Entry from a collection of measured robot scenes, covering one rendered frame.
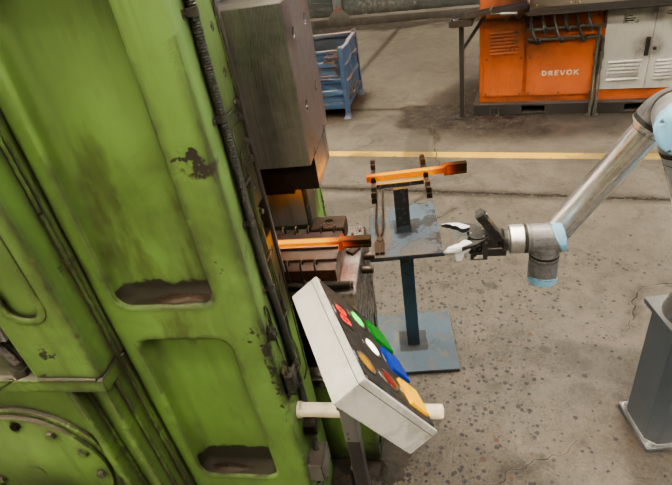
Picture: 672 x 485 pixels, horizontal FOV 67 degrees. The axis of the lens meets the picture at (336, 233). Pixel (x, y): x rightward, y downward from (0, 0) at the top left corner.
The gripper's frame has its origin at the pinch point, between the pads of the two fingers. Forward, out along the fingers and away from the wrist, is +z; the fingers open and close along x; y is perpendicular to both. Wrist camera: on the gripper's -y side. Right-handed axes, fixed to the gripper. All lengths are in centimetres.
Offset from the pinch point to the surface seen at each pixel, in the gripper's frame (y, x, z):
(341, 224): 2.1, 13.3, 34.0
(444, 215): 100, 169, -6
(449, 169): 3, 52, -5
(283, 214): 2, 23, 57
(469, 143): 100, 282, -32
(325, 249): 1.2, -2.7, 37.3
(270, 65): -63, -17, 38
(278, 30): -71, -17, 35
